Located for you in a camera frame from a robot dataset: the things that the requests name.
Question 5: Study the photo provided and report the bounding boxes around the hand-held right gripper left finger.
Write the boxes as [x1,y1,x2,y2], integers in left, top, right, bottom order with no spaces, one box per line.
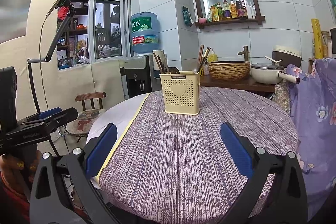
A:
[29,123,124,224]

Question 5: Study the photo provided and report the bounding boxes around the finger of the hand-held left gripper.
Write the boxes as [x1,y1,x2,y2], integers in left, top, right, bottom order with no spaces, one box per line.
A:
[5,108,79,144]
[17,107,63,128]

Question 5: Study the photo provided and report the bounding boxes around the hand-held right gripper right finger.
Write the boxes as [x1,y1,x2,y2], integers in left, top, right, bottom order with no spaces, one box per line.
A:
[219,122,308,224]

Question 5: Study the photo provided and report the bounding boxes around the cream perforated utensil holder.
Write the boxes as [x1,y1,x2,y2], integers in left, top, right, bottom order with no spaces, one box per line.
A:
[160,71,201,116]

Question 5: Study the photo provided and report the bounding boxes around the brown wooden chopstick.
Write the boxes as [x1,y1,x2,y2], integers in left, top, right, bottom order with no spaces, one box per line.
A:
[197,45,203,71]
[199,45,205,71]
[198,49,209,72]
[153,53,163,74]

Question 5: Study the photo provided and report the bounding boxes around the black chopstick with gold band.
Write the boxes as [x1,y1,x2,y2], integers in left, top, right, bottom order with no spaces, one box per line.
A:
[200,47,211,72]

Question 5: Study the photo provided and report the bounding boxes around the plain black chopstick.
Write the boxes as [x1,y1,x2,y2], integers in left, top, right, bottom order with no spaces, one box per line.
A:
[157,55,167,74]

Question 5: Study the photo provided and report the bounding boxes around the person's left forearm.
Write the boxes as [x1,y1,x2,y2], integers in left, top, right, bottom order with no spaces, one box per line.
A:
[0,172,32,224]

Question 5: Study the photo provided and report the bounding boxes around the person's left hand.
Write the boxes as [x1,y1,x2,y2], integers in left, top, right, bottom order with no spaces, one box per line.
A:
[0,149,42,175]

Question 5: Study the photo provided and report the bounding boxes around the dog print seat cushion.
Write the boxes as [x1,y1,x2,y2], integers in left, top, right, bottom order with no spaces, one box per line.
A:
[69,109,103,133]

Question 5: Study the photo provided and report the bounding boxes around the white table cover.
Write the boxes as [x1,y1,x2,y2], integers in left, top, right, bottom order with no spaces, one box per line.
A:
[86,93,147,190]

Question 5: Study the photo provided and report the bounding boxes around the wooden chair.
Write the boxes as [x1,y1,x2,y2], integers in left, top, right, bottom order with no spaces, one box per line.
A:
[66,92,107,144]

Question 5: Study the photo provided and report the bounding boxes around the purple striped tablecloth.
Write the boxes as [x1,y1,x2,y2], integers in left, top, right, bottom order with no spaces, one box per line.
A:
[99,87,300,224]

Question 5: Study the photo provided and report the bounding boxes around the wooden counter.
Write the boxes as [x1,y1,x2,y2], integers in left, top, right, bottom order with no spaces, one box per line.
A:
[199,74,276,93]

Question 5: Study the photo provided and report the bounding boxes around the brown patterned cloth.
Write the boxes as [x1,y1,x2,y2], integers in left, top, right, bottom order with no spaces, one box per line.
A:
[273,80,291,115]

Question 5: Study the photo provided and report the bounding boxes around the grey phone stand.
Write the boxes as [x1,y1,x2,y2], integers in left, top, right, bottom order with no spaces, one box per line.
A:
[28,4,76,114]

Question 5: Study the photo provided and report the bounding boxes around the woven sink basin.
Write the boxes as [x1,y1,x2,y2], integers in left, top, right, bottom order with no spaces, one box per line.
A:
[207,61,251,81]

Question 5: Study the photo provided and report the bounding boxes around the purple floral cloth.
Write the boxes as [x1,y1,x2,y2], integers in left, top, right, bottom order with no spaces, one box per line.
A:
[285,57,336,219]

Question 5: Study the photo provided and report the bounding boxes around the water dispenser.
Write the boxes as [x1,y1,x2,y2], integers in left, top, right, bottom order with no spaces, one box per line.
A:
[119,56,153,98]

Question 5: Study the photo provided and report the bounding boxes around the yellow soap bottle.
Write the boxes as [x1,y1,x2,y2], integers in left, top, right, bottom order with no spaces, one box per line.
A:
[207,48,218,62]

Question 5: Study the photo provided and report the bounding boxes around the bamboo style faucet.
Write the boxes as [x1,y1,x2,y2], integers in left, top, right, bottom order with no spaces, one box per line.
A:
[238,46,250,62]

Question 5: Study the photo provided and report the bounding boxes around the white ladle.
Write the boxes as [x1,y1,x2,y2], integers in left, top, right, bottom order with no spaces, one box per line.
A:
[264,55,283,64]

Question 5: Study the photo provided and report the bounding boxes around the window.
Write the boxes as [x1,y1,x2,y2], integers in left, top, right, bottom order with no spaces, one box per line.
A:
[57,0,131,71]

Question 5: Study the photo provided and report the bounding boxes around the white rice cooker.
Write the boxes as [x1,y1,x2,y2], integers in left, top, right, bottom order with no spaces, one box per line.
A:
[272,46,302,70]

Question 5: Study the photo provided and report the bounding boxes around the paper cup stack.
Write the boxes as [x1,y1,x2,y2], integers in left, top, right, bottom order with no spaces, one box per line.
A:
[153,49,168,73]

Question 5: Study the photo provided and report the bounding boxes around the blue water bottle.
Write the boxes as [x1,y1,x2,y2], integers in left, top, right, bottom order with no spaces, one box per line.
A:
[130,12,160,54]

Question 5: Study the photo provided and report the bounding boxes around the glass jar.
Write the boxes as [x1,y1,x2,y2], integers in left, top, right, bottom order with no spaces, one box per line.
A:
[321,31,330,58]

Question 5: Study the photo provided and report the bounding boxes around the yellow snack packet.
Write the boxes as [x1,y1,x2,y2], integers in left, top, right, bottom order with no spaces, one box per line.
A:
[207,5,219,22]

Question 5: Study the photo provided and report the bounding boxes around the yellow patterned roll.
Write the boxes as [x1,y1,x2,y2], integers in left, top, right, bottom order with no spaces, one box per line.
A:
[311,19,324,59]

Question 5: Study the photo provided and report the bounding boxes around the white squeeze bottle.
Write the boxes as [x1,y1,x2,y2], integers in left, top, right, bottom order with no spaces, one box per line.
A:
[246,1,256,19]

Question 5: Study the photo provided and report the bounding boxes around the amber sauce bottle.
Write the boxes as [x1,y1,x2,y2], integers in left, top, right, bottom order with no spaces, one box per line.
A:
[230,0,238,19]

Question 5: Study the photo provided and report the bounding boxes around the dark sauce bottle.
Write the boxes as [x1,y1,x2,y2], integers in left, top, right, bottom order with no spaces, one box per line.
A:
[235,0,248,19]

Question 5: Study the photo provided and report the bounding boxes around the microwave oven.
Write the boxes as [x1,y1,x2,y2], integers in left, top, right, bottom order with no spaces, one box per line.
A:
[329,27,336,57]

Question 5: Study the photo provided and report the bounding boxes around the phone cable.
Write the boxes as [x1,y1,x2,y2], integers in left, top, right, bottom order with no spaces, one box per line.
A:
[39,11,53,112]

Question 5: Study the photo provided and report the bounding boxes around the cream pot with handle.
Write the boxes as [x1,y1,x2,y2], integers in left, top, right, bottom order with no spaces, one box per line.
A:
[251,63,300,84]

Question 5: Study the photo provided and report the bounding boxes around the green wall packet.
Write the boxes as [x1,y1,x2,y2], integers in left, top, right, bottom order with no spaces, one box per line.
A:
[182,6,195,27]

